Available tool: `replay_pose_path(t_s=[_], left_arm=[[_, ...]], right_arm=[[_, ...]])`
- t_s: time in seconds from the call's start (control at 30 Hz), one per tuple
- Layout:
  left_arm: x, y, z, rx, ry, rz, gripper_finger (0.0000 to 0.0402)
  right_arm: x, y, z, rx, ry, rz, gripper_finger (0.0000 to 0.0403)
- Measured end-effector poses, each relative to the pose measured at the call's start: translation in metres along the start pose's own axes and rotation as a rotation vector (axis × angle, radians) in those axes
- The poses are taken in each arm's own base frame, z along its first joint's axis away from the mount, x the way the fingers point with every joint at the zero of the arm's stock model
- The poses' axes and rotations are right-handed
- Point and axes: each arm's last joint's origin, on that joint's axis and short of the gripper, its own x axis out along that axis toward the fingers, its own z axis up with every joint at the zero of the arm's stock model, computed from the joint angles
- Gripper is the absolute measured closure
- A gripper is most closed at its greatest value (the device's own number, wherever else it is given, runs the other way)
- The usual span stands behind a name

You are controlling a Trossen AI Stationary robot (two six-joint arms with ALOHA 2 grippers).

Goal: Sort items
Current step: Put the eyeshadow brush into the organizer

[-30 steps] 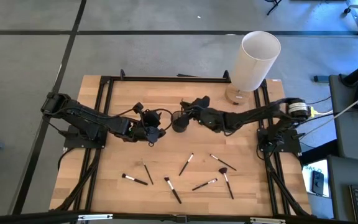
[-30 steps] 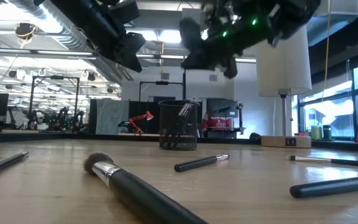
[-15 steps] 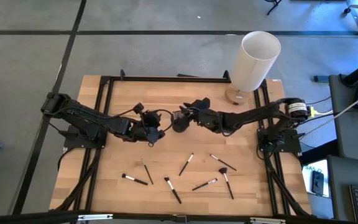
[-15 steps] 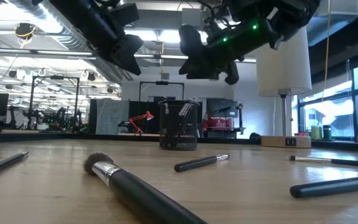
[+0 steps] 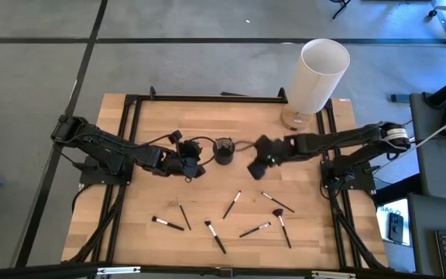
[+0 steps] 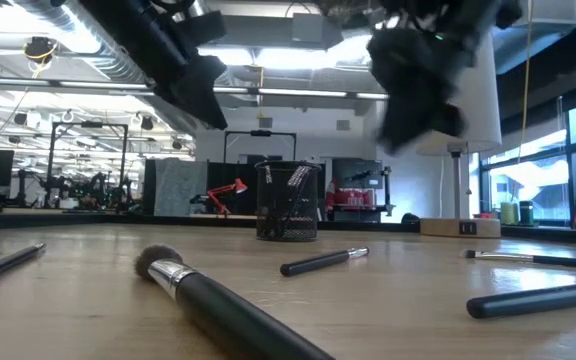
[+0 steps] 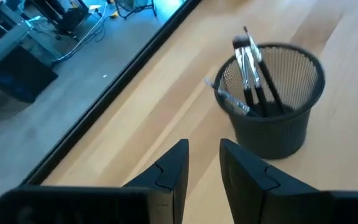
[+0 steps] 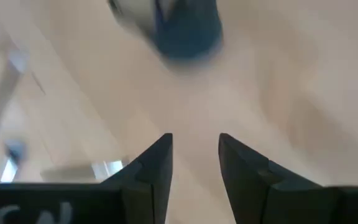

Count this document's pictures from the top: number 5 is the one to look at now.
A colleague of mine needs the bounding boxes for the thick black powder brush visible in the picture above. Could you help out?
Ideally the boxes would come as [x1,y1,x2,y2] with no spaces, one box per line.
[204,219,228,256]

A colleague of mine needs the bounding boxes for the white shade wooden base lamp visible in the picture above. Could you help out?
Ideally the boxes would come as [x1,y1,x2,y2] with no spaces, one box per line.
[280,37,352,132]

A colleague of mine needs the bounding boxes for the thin black brush long ferrule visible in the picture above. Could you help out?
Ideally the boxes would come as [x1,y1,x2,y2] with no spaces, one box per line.
[261,191,297,214]

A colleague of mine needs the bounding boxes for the white paper sheet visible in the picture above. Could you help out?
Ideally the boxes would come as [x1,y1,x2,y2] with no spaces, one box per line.
[376,197,412,247]

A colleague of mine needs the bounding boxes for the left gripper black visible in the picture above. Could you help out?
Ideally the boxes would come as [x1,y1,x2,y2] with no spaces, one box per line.
[160,153,208,181]

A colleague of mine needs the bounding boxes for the black camera rig bar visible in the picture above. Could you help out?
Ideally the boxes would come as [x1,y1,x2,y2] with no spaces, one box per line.
[0,261,446,279]

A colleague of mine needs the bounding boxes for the black mesh pencil cup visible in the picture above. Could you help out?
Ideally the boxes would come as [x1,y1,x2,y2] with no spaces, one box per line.
[212,136,236,167]

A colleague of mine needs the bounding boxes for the silver metal bracket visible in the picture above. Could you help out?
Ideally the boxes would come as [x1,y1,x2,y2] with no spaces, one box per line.
[96,266,142,276]
[310,270,357,279]

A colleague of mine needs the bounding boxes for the black smartphone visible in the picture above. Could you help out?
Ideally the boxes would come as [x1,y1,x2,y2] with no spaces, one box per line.
[388,212,405,244]

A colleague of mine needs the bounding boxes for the black brush handle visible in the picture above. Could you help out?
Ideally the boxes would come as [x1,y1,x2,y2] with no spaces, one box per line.
[238,221,273,239]

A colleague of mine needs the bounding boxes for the black chair base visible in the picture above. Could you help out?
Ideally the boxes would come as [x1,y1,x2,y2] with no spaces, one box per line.
[331,0,352,20]

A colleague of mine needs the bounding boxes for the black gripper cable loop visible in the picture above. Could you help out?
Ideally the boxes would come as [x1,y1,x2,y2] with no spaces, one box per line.
[190,135,217,167]

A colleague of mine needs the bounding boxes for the black brush slim silver ferrule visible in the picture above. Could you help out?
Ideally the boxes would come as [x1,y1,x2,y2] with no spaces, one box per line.
[222,190,242,220]

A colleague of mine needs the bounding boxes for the grey desk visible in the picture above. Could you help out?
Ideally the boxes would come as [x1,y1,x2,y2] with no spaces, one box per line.
[409,91,446,205]
[407,192,446,277]

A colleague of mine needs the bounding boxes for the black brush dark round head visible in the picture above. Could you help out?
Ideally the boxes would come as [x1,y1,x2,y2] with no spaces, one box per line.
[151,215,186,233]

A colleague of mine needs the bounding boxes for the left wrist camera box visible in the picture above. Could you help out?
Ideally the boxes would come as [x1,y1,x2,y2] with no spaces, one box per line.
[179,139,203,159]

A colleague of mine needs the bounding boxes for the black fan brush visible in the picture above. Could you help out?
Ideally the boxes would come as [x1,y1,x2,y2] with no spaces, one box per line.
[272,208,293,250]

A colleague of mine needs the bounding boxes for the whitish long cable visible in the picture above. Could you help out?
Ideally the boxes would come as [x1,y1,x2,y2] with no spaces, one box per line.
[373,112,446,171]

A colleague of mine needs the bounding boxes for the thin black eyeliner brush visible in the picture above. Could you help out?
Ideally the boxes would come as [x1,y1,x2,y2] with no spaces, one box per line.
[176,198,193,232]

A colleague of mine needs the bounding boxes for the black aluminium table frame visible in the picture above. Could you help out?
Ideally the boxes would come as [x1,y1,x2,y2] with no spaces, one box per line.
[62,85,389,272]

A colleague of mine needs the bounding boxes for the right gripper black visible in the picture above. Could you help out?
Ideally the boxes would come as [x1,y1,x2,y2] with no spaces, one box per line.
[247,135,289,181]

